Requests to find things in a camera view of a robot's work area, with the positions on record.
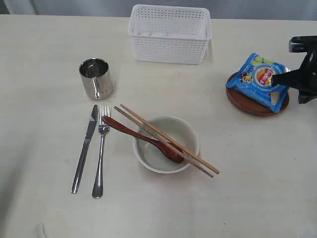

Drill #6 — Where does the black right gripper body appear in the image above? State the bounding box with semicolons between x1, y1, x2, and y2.
298;51;317;93

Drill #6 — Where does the blue chips bag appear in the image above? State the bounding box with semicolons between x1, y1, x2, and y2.
226;53;290;113

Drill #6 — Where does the brown round plate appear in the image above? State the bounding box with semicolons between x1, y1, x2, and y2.
225;71;290;117

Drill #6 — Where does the white perforated plastic basket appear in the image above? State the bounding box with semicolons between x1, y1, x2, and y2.
127;4;212;65

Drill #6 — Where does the wooden chopstick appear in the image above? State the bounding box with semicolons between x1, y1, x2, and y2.
120;104;220;175
113;106;214;178

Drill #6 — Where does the dark red wooden spoon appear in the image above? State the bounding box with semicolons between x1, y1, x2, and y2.
102;116;184;164

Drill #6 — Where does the silver fork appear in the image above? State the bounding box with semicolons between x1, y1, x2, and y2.
92;105;111;199

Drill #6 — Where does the silver table knife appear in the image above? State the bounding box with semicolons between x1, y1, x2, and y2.
71;105;99;194

